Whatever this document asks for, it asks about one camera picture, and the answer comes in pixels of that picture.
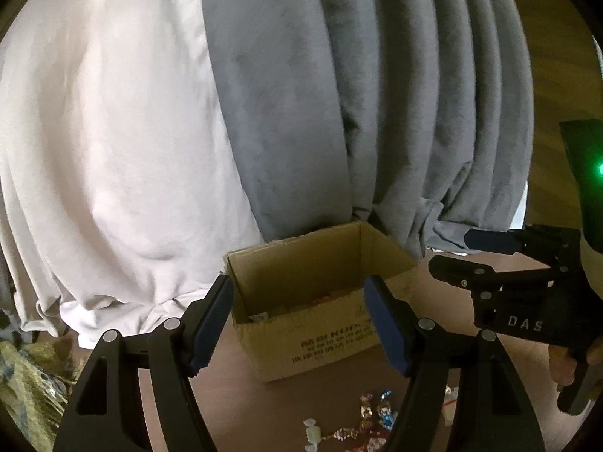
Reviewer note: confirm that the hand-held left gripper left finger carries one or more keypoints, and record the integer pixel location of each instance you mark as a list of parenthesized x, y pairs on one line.
[(212, 327)]

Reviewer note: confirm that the candies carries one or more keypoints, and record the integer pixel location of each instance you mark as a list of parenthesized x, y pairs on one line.
[(367, 407)]

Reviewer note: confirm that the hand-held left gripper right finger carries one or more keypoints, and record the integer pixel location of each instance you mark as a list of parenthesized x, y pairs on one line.
[(384, 327)]

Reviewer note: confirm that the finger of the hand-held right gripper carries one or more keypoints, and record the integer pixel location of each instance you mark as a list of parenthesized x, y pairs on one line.
[(457, 270), (490, 240)]

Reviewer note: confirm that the brown cardboard box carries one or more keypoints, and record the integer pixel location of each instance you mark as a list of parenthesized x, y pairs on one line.
[(306, 343)]

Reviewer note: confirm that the grey curtain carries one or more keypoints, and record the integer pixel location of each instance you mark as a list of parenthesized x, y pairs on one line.
[(339, 103)]

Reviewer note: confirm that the yellow checked blanket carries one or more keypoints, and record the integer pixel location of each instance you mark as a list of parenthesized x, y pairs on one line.
[(28, 386)]

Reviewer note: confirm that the person's right hand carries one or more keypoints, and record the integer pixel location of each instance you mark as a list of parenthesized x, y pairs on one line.
[(561, 365)]

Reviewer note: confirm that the white curtain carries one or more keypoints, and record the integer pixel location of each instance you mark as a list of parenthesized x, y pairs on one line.
[(122, 150)]

